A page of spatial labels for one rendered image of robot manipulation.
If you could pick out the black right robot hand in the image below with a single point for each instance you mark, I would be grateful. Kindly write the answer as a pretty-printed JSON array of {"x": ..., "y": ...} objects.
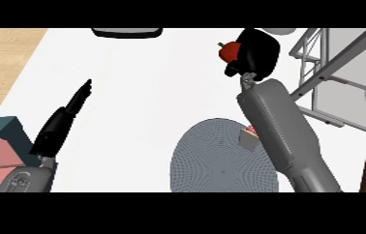
[{"x": 258, "y": 52}]

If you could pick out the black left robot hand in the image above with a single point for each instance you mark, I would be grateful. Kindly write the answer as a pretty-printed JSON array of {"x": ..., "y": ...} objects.
[{"x": 56, "y": 130}]

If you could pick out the red bell pepper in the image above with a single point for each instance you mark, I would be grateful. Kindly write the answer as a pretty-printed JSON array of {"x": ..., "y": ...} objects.
[{"x": 229, "y": 52}]

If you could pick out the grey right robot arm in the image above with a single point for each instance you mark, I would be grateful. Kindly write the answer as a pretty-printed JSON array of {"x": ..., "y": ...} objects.
[{"x": 280, "y": 131}]

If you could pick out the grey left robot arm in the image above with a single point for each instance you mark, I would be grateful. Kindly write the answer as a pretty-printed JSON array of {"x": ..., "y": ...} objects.
[{"x": 30, "y": 177}]

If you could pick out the grey round woven placemat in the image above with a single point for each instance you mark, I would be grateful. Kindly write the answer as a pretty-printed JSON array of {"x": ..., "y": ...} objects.
[{"x": 214, "y": 160}]

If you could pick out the white round bowl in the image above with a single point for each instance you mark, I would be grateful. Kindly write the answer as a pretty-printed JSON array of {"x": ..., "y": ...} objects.
[{"x": 279, "y": 31}]

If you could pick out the teal and pink box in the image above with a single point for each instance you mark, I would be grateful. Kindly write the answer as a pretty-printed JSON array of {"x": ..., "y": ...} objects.
[{"x": 13, "y": 147}]

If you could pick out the pink frosted cupcake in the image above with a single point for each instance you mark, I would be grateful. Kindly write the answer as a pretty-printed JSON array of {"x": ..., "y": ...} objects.
[{"x": 249, "y": 137}]

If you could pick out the black rimmed grey tray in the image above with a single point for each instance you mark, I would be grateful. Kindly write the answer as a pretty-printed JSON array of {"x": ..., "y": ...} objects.
[{"x": 127, "y": 32}]

